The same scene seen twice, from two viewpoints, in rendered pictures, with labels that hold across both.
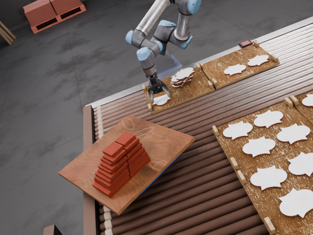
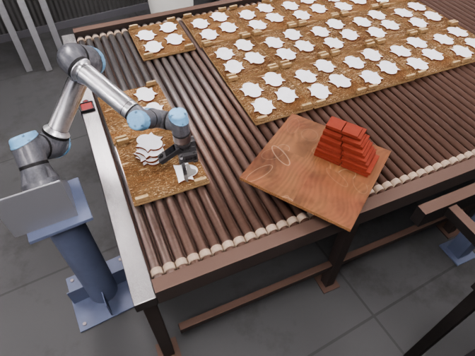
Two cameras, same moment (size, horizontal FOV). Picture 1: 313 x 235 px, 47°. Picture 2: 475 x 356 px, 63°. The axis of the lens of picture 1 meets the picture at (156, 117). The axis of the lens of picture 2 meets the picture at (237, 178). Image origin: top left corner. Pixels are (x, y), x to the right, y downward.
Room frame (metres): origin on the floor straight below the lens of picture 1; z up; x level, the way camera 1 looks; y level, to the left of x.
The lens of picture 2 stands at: (2.23, 1.11, 2.27)
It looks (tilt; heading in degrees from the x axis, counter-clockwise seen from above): 49 degrees down; 244
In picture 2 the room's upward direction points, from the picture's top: 1 degrees clockwise
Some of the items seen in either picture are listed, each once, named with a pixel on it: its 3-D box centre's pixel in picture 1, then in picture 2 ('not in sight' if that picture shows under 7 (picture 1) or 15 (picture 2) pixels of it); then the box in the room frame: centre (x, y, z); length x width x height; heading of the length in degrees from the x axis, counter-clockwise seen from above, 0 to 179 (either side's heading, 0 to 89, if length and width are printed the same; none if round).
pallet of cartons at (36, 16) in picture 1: (53, 8); not in sight; (9.22, 1.32, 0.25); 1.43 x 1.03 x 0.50; 93
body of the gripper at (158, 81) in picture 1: (154, 82); (185, 150); (1.91, -0.07, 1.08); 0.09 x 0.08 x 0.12; 173
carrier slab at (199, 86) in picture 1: (176, 89); (160, 162); (2.01, -0.19, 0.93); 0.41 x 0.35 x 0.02; 88
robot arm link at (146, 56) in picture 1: (145, 58); (178, 122); (1.93, -0.07, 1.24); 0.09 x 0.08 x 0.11; 138
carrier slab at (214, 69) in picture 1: (237, 65); (138, 111); (2.01, -0.61, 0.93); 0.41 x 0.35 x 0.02; 89
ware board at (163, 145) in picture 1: (124, 156); (317, 164); (1.41, 0.22, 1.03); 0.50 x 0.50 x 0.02; 33
